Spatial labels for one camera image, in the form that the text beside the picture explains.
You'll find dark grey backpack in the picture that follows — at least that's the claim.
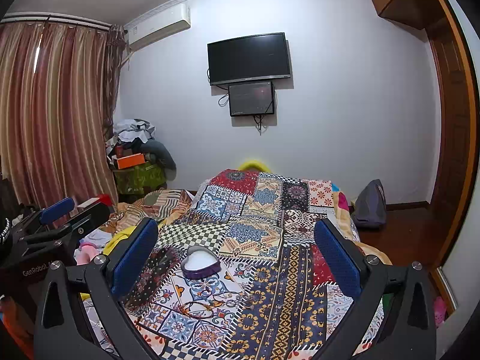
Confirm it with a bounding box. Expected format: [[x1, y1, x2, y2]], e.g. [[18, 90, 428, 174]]
[[352, 179, 386, 230]]

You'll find yellow cartoon blanket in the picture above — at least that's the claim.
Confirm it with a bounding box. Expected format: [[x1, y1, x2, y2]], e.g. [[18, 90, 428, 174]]
[[103, 226, 136, 255]]

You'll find pile of white clothes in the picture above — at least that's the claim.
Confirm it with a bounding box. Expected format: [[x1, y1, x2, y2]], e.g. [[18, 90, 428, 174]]
[[105, 119, 155, 147]]

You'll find brown wooden door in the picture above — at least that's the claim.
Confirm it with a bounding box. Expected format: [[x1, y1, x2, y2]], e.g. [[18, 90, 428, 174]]
[[426, 0, 479, 267]]

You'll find striped patchwork cloth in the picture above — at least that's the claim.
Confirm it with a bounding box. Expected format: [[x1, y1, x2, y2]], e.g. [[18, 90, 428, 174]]
[[99, 189, 192, 235]]

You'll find colourful patchwork bed cover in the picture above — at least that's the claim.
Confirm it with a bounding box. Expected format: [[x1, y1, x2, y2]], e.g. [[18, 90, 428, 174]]
[[82, 168, 393, 360]]

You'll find green patterned cloth cover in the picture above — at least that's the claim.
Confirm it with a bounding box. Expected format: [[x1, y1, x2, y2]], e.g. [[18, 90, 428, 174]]
[[113, 163, 167, 195]]

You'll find white air conditioner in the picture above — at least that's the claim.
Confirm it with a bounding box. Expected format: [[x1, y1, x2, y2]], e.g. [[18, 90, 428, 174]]
[[126, 3, 191, 52]]

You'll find black wall television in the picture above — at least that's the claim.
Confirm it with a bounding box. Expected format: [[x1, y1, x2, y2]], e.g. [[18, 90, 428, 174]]
[[208, 33, 291, 86]]

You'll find striped red beige curtain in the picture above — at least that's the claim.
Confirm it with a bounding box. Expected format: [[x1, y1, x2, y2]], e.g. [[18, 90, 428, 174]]
[[1, 20, 125, 207]]

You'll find red braided cord bracelet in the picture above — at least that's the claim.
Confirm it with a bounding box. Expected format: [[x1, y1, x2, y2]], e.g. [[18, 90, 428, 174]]
[[180, 295, 241, 320]]

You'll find orange box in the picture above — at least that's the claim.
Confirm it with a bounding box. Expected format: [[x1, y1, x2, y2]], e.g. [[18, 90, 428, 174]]
[[114, 153, 146, 170]]

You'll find small dark wall monitor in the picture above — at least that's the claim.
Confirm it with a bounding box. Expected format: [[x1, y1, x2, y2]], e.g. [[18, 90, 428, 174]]
[[228, 81, 275, 117]]

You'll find red white box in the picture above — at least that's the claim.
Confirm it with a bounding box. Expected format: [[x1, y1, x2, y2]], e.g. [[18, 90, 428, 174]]
[[76, 193, 113, 211]]

